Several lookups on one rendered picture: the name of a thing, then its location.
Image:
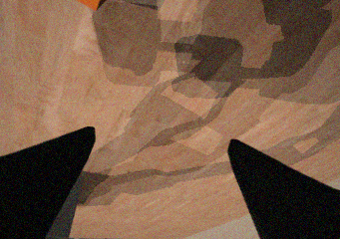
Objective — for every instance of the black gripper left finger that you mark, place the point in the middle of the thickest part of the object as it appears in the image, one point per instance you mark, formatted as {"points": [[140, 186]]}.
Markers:
{"points": [[36, 181]]}

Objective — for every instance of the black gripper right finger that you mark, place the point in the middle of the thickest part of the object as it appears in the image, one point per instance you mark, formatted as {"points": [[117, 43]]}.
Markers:
{"points": [[283, 202]]}

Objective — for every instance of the orange-brown block with dark square face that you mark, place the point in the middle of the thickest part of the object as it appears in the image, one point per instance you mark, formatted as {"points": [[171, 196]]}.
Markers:
{"points": [[94, 4]]}

